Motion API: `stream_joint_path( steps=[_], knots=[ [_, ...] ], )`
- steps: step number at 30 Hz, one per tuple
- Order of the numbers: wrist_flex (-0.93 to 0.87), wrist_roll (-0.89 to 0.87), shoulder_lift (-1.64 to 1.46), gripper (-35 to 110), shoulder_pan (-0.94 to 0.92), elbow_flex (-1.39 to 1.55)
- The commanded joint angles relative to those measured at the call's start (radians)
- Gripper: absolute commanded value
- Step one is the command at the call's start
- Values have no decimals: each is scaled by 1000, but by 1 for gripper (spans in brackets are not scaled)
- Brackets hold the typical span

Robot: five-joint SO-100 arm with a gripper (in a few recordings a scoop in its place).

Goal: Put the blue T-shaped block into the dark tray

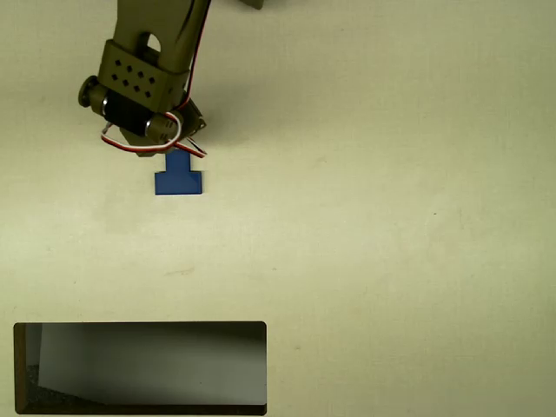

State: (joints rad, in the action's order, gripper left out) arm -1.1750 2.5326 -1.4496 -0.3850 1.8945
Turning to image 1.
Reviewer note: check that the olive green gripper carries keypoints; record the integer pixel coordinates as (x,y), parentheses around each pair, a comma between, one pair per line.
(196,120)

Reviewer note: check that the blue T-shaped block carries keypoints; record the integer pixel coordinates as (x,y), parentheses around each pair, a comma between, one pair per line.
(178,180)

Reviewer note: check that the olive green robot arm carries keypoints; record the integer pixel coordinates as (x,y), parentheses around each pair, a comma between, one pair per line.
(147,21)

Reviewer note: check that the rectangular bin opening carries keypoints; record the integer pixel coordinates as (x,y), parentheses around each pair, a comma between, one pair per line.
(130,369)

